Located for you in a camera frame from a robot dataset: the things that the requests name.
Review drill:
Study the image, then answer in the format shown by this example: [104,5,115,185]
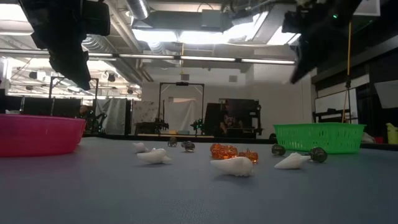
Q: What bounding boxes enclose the white plastic ghost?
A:
[274,152,312,170]
[210,156,254,177]
[136,147,172,165]
[132,142,150,154]

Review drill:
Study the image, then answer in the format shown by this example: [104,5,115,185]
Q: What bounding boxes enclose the black partition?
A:
[4,96,83,118]

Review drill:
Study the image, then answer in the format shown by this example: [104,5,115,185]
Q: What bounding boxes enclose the whiteboard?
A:
[314,88,358,116]

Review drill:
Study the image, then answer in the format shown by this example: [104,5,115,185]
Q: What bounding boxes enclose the yellow pole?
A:
[341,20,353,124]

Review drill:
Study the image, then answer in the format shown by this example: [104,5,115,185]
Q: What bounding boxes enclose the long ceiling light strip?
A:
[119,54,175,60]
[241,58,295,65]
[180,55,236,62]

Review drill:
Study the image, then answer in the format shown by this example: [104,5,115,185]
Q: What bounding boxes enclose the white hanging sheet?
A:
[164,98,203,133]

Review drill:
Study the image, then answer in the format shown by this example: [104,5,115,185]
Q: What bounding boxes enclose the black aluminium table frame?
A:
[82,133,398,152]

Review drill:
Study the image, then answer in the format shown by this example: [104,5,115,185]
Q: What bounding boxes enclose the black gantry frame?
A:
[157,81,206,134]

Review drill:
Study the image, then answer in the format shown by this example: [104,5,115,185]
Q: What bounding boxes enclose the pink plastic bowl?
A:
[0,113,86,158]

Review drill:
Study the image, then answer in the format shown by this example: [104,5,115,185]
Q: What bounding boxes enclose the yellow-green container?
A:
[385,122,398,145]

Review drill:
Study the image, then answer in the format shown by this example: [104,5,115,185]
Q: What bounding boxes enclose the black rig cabinet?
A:
[203,98,264,139]

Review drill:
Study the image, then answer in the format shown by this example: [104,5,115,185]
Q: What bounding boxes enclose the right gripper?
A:
[282,0,363,85]

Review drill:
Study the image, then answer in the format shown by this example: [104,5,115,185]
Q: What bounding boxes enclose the grey curtain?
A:
[95,98,128,135]

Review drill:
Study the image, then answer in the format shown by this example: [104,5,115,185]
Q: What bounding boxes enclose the silver ceiling duct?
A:
[126,0,152,21]

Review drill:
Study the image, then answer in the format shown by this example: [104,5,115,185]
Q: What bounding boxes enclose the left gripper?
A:
[18,0,111,91]

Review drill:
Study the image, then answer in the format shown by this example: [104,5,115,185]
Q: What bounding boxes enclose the grey-blue table mat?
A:
[0,136,398,224]

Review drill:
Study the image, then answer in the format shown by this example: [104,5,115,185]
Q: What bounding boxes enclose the white paper sheet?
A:
[374,80,398,110]

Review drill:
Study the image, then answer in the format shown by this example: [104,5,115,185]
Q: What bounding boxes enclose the green plastic basket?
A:
[273,122,367,155]

